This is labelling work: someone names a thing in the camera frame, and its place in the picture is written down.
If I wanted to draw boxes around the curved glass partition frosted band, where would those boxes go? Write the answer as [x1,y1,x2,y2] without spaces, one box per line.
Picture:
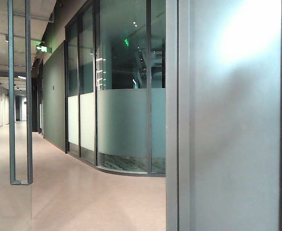
[64,0,167,175]

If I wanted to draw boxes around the green illuminated exit sign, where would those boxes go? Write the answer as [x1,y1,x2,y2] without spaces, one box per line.
[35,41,53,54]

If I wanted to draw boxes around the ceiling conduit pipe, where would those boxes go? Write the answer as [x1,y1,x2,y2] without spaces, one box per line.
[0,29,45,42]

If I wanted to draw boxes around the clear glass door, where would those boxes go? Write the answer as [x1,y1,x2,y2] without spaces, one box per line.
[0,0,33,231]

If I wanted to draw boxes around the dark metal frame post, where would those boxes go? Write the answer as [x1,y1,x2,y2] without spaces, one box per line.
[165,0,190,231]

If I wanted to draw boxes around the long metal loop door handle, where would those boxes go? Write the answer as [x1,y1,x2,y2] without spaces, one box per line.
[7,0,34,186]

